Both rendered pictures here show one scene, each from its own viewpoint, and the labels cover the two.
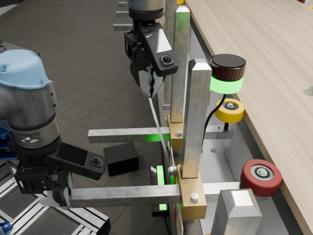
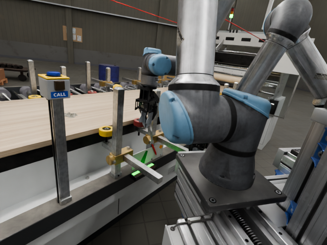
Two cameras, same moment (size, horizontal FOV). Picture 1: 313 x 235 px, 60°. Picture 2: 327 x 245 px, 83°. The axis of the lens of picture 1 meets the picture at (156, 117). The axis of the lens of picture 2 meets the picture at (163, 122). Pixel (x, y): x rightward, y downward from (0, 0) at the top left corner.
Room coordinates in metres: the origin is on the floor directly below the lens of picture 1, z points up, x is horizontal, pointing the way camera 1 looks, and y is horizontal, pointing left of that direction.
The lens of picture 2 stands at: (1.14, 0.62, 1.33)
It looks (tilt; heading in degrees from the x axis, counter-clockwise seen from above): 21 degrees down; 221
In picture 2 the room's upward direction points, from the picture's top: 8 degrees clockwise
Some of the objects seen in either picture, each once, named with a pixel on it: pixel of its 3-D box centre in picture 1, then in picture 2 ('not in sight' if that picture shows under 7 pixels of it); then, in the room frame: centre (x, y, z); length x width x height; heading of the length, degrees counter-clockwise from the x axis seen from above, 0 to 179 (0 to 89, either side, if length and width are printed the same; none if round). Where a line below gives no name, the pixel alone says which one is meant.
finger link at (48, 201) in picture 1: (54, 201); not in sight; (0.35, 0.22, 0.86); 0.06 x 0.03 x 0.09; 93
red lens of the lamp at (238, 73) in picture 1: (227, 66); not in sight; (0.43, -0.12, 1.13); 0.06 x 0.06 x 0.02
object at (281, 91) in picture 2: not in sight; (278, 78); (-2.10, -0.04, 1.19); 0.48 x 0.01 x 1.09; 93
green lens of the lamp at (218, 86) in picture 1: (225, 79); not in sight; (0.43, -0.12, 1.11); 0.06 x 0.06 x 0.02
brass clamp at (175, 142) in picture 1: (176, 129); (119, 156); (0.65, -0.06, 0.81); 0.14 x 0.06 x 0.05; 3
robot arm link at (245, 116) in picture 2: not in sight; (238, 117); (0.68, 0.47, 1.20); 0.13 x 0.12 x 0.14; 151
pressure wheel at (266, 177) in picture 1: (256, 188); (139, 127); (0.39, -0.22, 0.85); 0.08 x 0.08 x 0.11
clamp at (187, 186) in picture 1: (190, 187); (153, 137); (0.40, -0.08, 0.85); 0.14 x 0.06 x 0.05; 3
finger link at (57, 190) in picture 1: (59, 189); not in sight; (0.35, 0.19, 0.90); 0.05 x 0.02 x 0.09; 3
